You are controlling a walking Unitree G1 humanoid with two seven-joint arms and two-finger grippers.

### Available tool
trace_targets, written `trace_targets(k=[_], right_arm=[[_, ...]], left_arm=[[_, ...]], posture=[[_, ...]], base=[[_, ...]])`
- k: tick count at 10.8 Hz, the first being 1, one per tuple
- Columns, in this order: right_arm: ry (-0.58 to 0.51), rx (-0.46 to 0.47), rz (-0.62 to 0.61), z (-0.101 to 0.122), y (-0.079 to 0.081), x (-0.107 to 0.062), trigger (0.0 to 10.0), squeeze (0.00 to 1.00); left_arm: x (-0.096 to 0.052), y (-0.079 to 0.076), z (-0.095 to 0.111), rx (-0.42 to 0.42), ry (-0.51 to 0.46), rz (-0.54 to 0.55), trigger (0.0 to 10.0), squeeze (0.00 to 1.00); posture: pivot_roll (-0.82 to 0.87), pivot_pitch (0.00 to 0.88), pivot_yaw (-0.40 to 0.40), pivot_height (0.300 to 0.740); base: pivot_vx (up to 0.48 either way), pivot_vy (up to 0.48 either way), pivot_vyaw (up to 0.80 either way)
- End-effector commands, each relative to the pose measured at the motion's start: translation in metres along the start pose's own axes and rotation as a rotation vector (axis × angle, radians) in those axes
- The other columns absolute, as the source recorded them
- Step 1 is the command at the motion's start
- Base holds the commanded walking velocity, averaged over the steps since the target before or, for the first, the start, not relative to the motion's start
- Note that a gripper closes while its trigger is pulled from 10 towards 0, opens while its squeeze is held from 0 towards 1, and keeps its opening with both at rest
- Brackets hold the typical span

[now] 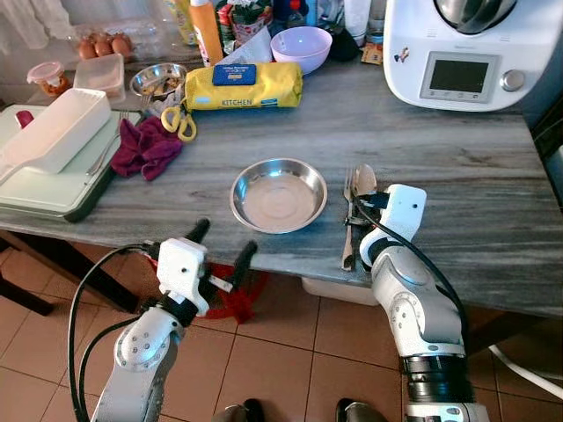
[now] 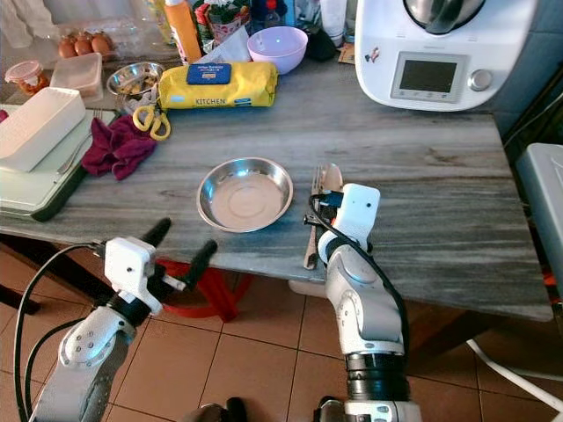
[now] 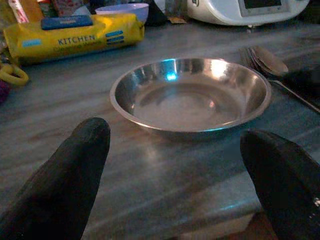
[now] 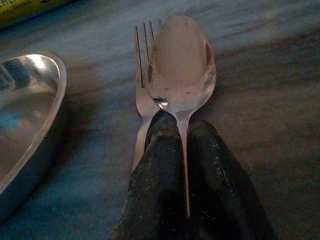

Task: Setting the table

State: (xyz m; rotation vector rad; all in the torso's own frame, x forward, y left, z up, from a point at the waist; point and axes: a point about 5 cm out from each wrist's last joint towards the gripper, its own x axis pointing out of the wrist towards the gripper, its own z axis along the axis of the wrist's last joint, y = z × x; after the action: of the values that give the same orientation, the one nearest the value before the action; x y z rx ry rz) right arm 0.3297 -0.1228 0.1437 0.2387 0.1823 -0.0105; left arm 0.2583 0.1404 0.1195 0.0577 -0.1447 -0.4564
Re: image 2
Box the silver metal fork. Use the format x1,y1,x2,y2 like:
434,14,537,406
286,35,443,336
303,167,325,271

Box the silver metal spoon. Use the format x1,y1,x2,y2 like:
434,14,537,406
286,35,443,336
319,164,344,194

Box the red mesh bag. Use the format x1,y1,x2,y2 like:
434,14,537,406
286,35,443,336
154,258,243,319

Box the round stainless steel plate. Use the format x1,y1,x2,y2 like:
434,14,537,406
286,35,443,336
197,157,294,234

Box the white plastic tub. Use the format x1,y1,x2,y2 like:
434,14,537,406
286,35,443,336
289,280,328,298

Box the maroon cloth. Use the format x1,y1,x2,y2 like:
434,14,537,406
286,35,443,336
81,115,157,181

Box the pale green tray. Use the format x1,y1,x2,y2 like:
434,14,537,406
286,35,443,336
0,105,93,222

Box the black robot left foot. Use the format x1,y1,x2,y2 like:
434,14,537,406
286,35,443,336
185,397,247,422

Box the yellow kitchen wipes pack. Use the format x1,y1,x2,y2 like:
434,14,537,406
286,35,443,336
157,62,279,111

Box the small orange packet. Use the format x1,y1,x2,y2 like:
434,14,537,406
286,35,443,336
336,40,357,64

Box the small steel bowl with food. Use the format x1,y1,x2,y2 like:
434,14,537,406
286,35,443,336
106,62,165,98

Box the long white plastic box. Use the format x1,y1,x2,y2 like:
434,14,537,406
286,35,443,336
0,87,86,172

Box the black cloth pouch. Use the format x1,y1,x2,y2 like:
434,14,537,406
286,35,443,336
303,29,337,62

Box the lilac plastic bowl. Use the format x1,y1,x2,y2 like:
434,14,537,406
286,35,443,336
246,26,309,75

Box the clear plastic food container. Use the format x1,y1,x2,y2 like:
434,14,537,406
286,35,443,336
50,53,104,99

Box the white paper sheet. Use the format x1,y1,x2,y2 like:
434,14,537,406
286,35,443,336
211,26,252,64

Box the tall white bottle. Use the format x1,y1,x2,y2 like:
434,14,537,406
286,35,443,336
319,0,348,47

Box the clear glass jar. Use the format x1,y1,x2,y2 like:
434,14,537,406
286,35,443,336
290,0,322,34

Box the clear plastic egg carton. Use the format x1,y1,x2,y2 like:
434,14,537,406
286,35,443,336
53,18,155,61

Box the orange plastic bottle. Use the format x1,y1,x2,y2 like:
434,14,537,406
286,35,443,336
164,0,203,64

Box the small red lidded tub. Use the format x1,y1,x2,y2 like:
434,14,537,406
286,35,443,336
4,60,48,95

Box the floral patterned container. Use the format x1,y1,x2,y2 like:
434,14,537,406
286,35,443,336
202,0,252,43

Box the grey plastic crate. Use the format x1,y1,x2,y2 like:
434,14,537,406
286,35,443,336
515,142,563,291

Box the white kitchen food processor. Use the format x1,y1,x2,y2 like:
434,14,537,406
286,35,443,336
354,0,531,113

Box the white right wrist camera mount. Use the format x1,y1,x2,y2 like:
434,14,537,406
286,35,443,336
333,183,381,251

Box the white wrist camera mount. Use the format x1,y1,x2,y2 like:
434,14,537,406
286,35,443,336
333,183,381,251
103,236,155,316

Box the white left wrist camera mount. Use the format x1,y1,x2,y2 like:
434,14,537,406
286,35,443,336
103,236,155,316

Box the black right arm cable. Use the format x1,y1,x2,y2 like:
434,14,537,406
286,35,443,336
308,195,413,357

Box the yellow handled scissors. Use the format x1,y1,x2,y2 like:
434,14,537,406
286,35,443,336
132,104,171,142

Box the short black left arm cable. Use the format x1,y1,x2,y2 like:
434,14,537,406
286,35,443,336
25,315,89,414

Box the long black left arm cable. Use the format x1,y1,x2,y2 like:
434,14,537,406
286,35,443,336
13,241,106,422

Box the white floor cable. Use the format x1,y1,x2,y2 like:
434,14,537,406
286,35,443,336
466,338,563,410

